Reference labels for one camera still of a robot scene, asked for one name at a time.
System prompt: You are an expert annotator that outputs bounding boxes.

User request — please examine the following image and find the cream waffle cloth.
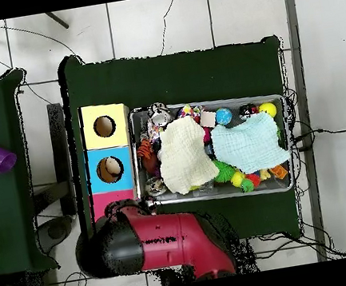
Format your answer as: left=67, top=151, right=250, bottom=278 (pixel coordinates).
left=152, top=112, right=223, bottom=198

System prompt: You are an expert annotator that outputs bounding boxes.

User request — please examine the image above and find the orange striped tiger plush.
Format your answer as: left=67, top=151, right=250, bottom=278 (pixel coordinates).
left=135, top=137, right=157, bottom=163

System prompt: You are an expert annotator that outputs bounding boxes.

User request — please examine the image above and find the wooden box with three holes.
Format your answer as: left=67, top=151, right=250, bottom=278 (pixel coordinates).
left=75, top=99, right=146, bottom=223

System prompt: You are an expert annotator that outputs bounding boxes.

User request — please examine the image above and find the clear mesh bin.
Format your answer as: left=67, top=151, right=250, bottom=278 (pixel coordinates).
left=123, top=85, right=299, bottom=215

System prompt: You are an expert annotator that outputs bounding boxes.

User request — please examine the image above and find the crushed printed drink can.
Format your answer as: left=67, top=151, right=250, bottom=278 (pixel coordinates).
left=146, top=100, right=174, bottom=128

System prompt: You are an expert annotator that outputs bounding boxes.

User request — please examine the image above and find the colourful spotted cloth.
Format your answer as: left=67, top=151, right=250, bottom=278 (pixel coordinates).
left=174, top=101, right=205, bottom=124

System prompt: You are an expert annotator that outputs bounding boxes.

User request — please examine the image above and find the beige foam block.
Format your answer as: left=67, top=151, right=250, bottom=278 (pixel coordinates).
left=198, top=109, right=219, bottom=130

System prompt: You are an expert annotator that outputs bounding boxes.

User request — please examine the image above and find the blue globe ball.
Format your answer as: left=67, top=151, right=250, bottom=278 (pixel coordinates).
left=213, top=105, right=235, bottom=127

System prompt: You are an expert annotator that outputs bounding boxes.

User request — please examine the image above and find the green spiky ball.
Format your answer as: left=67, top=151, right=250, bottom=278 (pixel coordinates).
left=211, top=157, right=238, bottom=185

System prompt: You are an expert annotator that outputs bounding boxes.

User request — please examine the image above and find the dark green table cloth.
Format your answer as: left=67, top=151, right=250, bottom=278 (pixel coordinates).
left=54, top=22, right=312, bottom=271

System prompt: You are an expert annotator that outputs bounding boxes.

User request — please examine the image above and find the light blue waffle cloth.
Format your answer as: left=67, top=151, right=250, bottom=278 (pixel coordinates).
left=208, top=108, right=294, bottom=180

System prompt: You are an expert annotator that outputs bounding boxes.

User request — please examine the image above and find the red and black crushed can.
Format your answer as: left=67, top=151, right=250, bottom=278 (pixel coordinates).
left=237, top=101, right=260, bottom=121

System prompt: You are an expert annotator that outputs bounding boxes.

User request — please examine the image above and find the yellow ball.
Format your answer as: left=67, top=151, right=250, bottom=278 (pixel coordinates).
left=257, top=100, right=279, bottom=120

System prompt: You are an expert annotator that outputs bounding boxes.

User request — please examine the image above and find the grey floor base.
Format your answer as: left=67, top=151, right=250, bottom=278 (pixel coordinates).
left=34, top=213, right=78, bottom=254

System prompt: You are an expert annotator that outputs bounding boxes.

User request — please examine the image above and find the black tripod leg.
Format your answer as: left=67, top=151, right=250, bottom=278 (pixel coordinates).
left=44, top=9, right=70, bottom=33

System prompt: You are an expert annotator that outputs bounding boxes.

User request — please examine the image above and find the black furniture frame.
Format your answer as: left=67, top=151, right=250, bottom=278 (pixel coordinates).
left=18, top=101, right=81, bottom=222

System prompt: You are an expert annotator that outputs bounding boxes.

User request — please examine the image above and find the black power cable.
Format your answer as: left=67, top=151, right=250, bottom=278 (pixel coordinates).
left=290, top=124, right=346, bottom=144

